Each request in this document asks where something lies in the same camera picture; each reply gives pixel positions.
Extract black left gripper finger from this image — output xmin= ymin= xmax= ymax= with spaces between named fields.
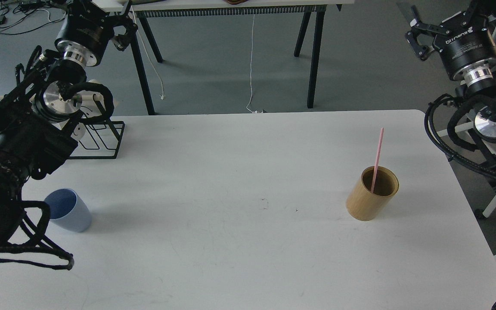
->
xmin=112 ymin=12 xmax=138 ymax=51

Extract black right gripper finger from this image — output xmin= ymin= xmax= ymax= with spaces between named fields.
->
xmin=405 ymin=5 xmax=444 ymax=61

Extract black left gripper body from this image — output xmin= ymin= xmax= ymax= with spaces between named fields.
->
xmin=55 ymin=0 xmax=118 ymax=67

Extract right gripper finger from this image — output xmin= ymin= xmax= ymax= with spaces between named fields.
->
xmin=467 ymin=0 xmax=496 ymax=21

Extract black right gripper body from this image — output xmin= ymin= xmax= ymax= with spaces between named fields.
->
xmin=433 ymin=12 xmax=496 ymax=81

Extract pink chopstick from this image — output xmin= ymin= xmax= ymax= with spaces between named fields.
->
xmin=370 ymin=127 xmax=384 ymax=193

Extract light blue cup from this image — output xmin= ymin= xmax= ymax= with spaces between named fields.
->
xmin=44 ymin=188 xmax=93 ymax=233

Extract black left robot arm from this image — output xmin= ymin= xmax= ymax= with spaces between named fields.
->
xmin=0 ymin=0 xmax=138 ymax=270

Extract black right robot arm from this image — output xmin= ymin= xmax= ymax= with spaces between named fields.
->
xmin=405 ymin=0 xmax=496 ymax=220

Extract white mug on rack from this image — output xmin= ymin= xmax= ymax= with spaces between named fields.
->
xmin=72 ymin=90 xmax=119 ymax=156

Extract background table black legs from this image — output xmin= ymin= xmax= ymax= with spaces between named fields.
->
xmin=91 ymin=0 xmax=355 ymax=116

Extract bamboo cylinder holder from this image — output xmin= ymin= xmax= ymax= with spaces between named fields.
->
xmin=346 ymin=166 xmax=400 ymax=221

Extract white cable with plug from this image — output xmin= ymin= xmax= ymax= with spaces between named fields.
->
xmin=130 ymin=9 xmax=166 ymax=101

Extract floor cables and adapter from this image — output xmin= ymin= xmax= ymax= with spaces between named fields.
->
xmin=0 ymin=0 xmax=68 ymax=50

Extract black wire cup rack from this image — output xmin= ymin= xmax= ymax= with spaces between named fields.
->
xmin=69 ymin=91 xmax=125 ymax=160

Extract white hanging cable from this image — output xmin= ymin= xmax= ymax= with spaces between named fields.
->
xmin=246 ymin=13 xmax=266 ymax=115

